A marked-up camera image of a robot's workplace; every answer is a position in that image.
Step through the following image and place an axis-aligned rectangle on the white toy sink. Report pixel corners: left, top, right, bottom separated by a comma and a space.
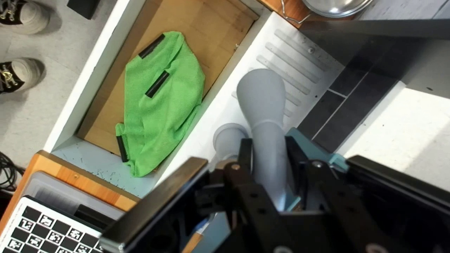
44, 0, 343, 199

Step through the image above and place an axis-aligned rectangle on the checkerboard calibration board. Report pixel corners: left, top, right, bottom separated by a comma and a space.
0, 197, 103, 253

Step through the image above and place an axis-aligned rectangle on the small metal pot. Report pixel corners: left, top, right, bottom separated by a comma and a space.
302, 0, 374, 19

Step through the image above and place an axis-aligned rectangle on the grey toy faucet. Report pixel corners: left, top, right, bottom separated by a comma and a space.
212, 69, 295, 211

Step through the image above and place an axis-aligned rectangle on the lower black white shoe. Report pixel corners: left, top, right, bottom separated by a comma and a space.
0, 58, 45, 95

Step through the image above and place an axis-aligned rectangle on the green cloth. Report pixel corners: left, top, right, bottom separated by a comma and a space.
115, 31, 205, 178

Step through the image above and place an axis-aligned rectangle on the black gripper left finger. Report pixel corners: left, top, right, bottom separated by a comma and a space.
224, 138, 286, 253

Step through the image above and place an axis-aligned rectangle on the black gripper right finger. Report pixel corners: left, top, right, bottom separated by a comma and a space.
287, 137, 376, 253

